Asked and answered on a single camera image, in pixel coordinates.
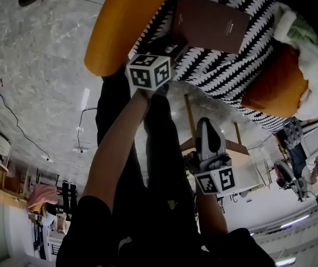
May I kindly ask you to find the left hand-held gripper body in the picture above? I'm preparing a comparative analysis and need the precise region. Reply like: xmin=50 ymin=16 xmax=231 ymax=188
xmin=125 ymin=44 xmax=182 ymax=91

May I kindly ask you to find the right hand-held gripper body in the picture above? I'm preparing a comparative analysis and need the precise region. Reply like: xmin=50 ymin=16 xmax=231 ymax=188
xmin=184 ymin=149 xmax=236 ymax=196

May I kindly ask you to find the brown notebook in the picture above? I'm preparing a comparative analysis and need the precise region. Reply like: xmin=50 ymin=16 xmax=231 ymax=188
xmin=171 ymin=0 xmax=252 ymax=55

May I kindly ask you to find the orange sofa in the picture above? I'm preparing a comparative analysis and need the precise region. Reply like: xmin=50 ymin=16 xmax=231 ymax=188
xmin=84 ymin=0 xmax=318 ymax=150

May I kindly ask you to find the person's right forearm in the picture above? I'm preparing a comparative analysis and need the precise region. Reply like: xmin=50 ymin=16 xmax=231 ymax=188
xmin=196 ymin=189 xmax=229 ymax=236

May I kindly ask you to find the person's left forearm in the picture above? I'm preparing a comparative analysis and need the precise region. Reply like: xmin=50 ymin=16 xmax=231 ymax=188
xmin=82 ymin=89 xmax=151 ymax=214

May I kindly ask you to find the wooden coffee table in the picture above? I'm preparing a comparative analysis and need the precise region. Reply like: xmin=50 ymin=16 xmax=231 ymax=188
xmin=179 ymin=93 xmax=264 ymax=197

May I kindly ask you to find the person's right grey shoe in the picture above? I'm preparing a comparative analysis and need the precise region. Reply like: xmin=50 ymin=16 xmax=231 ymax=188
xmin=153 ymin=82 xmax=171 ymax=97

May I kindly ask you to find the black white striped blanket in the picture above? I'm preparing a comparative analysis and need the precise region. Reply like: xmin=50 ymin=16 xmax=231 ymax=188
xmin=128 ymin=0 xmax=318 ymax=135

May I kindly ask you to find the person's black clothed body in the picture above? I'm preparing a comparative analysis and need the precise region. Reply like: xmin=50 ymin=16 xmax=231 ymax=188
xmin=55 ymin=67 xmax=276 ymax=267

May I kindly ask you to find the grey patterned cloth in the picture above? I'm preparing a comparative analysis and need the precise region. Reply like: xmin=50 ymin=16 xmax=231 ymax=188
xmin=282 ymin=117 xmax=306 ymax=150

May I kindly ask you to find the orange cushion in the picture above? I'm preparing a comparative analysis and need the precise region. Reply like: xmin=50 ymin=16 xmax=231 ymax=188
xmin=241 ymin=42 xmax=311 ymax=119

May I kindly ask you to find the pink cloth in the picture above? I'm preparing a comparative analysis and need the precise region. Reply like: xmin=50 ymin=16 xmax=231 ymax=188
xmin=26 ymin=184 xmax=59 ymax=210

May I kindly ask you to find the wooden crate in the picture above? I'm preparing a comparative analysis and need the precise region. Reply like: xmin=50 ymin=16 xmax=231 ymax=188
xmin=0 ymin=162 xmax=33 ymax=204

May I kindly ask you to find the black floor cable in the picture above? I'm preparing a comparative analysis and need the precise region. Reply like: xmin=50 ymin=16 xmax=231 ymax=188
xmin=76 ymin=107 xmax=98 ymax=154

